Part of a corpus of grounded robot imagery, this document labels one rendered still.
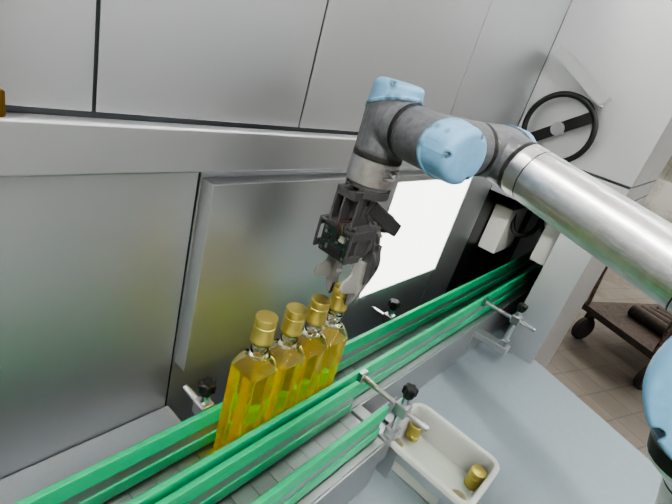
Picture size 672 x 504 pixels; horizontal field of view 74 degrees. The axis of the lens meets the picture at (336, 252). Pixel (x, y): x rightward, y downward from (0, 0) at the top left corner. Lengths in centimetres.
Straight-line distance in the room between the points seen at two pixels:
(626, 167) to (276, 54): 111
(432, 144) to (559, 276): 110
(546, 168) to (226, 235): 46
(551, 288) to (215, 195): 121
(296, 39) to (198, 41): 16
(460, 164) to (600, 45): 106
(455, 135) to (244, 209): 33
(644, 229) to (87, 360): 73
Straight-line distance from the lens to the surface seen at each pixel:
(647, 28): 157
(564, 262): 159
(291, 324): 70
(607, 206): 59
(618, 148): 154
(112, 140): 57
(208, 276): 73
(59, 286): 66
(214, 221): 68
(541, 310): 164
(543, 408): 154
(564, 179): 61
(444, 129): 56
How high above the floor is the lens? 154
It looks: 24 degrees down
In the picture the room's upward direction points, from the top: 17 degrees clockwise
